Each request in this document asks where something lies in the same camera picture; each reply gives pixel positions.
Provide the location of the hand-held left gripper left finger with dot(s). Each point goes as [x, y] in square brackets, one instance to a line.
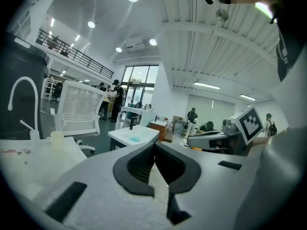
[96, 176]

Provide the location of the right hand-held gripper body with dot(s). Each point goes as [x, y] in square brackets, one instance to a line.
[250, 124]

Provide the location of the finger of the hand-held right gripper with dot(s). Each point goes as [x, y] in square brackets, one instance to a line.
[201, 139]

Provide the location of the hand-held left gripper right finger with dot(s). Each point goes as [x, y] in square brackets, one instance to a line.
[216, 188]

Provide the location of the white washbasin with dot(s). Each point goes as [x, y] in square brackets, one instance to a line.
[36, 171]

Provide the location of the person's right forearm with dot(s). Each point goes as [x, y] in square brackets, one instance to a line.
[260, 142]

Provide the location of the brown cardboard box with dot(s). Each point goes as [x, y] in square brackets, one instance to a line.
[178, 126]

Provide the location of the ceiling tube light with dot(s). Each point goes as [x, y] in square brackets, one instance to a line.
[206, 85]
[248, 97]

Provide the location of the grey roller blind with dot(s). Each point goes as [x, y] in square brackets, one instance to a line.
[216, 109]

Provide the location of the person's pale shorts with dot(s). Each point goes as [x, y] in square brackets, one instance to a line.
[283, 152]

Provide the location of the wooden stand with white basin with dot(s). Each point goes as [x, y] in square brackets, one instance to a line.
[158, 130]

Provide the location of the beige cup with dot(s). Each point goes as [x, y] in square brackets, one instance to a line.
[57, 141]

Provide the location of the black faucet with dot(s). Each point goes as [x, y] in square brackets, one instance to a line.
[131, 126]

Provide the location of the white vanity unit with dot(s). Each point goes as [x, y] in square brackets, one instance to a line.
[144, 116]

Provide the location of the white curved faucet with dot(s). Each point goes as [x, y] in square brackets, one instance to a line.
[34, 135]

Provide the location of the white office chair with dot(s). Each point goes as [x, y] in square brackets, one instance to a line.
[81, 99]

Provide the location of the pink toothbrush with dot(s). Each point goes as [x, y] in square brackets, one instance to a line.
[14, 151]

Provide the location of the glass entrance doors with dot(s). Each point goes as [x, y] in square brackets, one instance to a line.
[138, 73]

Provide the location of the person's black shirt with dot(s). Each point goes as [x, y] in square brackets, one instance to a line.
[291, 39]

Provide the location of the black mezzanine railing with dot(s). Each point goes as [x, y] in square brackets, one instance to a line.
[100, 68]

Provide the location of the round metal ceiling fixture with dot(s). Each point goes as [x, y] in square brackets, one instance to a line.
[221, 14]

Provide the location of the white air conditioner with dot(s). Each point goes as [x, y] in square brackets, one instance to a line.
[135, 44]

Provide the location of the black cabinet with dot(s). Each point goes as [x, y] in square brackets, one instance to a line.
[21, 63]

